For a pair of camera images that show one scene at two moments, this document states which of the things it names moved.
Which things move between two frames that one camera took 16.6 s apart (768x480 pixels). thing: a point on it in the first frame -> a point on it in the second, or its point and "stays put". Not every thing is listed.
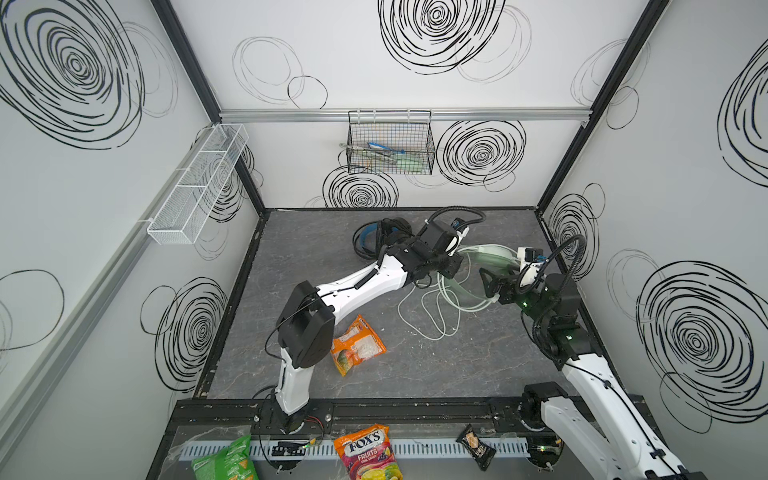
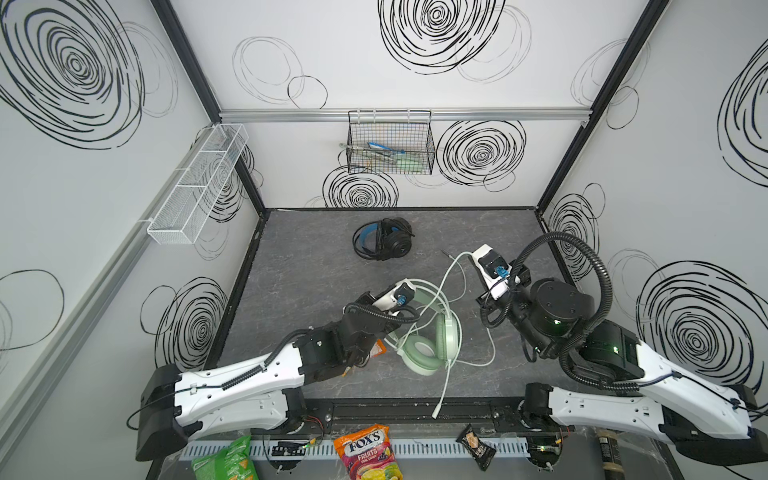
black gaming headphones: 371,237 stays put
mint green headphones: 466,277 -> 428,342
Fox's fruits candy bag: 369,454 stays put
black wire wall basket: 391,142 stays put
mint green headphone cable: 434,310 -> 429,312
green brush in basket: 395,161 stays put
